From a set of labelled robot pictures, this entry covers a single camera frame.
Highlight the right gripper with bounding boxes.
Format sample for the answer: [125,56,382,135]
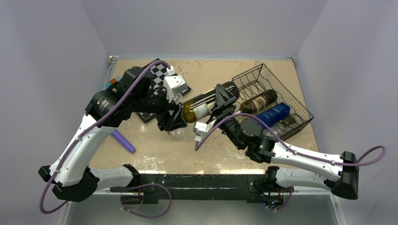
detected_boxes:
[205,84,243,150]

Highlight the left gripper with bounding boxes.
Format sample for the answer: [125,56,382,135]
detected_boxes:
[131,85,187,130]

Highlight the clear bottle front silver cap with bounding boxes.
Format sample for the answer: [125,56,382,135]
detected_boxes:
[168,128,186,140]

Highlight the tall dark green bottle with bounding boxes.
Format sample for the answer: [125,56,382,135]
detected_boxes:
[183,81,240,123]

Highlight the dark bottle with label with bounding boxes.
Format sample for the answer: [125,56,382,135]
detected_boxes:
[234,89,277,114]

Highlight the blue square bottle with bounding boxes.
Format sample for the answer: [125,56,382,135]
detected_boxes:
[256,102,291,127]

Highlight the clear wine bottle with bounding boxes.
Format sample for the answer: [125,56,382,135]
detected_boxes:
[274,113,302,134]

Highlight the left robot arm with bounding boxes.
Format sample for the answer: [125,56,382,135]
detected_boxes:
[39,67,187,202]

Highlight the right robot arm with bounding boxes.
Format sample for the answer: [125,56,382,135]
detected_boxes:
[205,84,359,200]

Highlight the purple toy microphone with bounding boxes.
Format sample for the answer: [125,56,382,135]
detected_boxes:
[111,129,136,154]

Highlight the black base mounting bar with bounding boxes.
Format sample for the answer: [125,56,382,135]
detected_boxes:
[110,174,291,204]

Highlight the orange blue marker block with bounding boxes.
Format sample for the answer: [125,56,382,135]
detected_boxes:
[105,78,118,89]

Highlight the black wire wine rack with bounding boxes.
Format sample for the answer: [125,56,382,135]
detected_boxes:
[232,64,314,140]

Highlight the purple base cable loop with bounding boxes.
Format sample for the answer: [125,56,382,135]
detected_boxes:
[120,183,172,218]

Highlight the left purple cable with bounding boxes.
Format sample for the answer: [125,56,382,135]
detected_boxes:
[39,60,172,215]

